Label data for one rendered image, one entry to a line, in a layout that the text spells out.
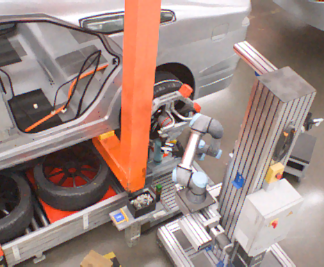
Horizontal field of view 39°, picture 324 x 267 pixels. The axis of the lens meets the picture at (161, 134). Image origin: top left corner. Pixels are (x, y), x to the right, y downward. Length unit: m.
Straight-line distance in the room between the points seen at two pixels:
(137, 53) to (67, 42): 1.78
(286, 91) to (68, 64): 2.28
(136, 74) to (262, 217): 1.22
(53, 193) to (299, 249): 2.26
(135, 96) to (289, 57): 3.87
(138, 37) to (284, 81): 0.90
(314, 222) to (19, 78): 3.08
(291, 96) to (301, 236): 2.21
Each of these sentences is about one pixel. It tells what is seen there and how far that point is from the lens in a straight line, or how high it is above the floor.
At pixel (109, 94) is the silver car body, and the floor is 1.16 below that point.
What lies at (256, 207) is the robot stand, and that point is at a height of 1.23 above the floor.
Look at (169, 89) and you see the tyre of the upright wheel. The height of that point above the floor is 1.15.
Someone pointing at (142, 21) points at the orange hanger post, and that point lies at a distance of 2.78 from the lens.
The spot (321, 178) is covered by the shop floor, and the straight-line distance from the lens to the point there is 5.16.
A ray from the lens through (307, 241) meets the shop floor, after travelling 4.61.
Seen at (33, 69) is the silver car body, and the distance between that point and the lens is 4.43.
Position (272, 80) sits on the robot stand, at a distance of 2.73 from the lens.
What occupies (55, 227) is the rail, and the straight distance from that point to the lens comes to 3.91.
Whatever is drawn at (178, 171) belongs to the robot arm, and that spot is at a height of 1.04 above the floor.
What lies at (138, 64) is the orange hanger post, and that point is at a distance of 2.95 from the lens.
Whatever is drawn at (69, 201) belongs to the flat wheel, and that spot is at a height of 0.42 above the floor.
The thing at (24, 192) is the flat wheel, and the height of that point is 0.50.
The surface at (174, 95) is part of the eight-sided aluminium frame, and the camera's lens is 3.92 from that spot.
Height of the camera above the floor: 3.63
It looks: 45 degrees down
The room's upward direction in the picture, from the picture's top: 7 degrees clockwise
